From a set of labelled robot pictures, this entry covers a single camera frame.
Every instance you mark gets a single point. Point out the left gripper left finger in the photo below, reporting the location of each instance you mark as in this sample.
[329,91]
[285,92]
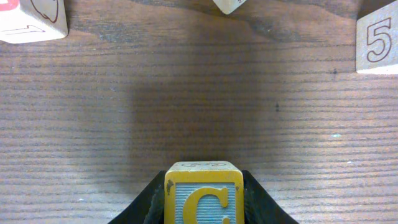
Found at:
[148,206]

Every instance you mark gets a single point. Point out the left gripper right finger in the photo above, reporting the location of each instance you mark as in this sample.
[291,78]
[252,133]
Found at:
[259,206]

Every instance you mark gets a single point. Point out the yellow C block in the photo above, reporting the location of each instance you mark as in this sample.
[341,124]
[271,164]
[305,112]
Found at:
[204,192]

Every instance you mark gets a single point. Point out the red I block centre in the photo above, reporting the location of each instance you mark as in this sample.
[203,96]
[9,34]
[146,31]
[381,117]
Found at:
[228,6]

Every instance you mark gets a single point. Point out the green R block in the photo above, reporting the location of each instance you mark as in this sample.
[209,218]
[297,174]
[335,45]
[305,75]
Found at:
[376,37]

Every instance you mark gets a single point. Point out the red U block centre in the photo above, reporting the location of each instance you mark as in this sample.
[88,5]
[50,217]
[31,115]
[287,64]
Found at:
[25,21]

